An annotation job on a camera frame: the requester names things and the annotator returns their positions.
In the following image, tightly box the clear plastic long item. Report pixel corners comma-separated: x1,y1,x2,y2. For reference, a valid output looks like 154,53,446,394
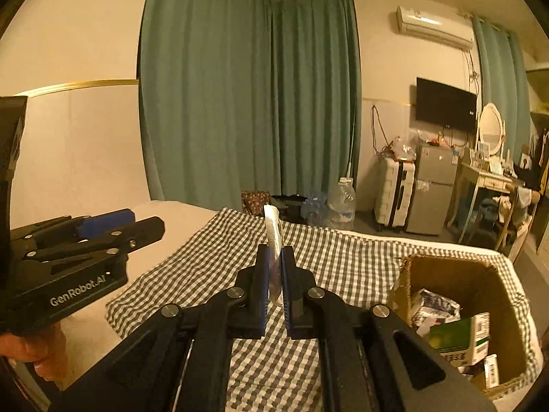
263,205,283,305

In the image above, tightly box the person's left hand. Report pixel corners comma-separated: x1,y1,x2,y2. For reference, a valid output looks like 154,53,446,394
0,323,68,381

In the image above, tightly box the green white checkered cloth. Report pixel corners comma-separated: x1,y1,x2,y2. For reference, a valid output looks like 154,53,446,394
105,206,540,412

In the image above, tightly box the green white carton box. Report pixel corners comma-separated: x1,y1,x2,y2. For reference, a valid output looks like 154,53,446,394
427,312,490,367

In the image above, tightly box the brown cardboard box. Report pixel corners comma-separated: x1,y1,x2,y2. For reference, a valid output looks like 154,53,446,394
388,254,540,400

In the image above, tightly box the brown patterned bag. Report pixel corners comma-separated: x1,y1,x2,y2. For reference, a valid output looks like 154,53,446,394
241,191,271,217

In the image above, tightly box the large clear water bottle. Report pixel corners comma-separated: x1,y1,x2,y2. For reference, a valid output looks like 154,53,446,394
327,177,357,231

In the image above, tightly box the white hard suitcase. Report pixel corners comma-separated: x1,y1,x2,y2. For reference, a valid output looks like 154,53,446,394
374,157,415,231

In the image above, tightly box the large green curtain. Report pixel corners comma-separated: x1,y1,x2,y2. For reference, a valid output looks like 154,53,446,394
138,0,361,210

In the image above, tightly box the white vanity table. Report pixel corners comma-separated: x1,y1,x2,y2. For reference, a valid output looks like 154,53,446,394
446,162,522,243

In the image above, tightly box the silver mini fridge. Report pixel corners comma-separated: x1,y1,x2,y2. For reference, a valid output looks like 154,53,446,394
406,144,458,235

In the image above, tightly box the wooden chair with clothes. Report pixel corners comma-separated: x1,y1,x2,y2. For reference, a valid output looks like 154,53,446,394
495,183,541,252

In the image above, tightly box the white oval mirror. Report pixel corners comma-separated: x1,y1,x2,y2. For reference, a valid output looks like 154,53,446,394
476,102,505,161

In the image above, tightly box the green curtain by window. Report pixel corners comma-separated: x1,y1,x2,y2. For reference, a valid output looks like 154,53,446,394
473,16,530,164

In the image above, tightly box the white air conditioner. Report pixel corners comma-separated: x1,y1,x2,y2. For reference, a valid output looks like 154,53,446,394
396,5,475,51

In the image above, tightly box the black wall television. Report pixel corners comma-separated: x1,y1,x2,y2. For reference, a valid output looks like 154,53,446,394
415,77,477,134

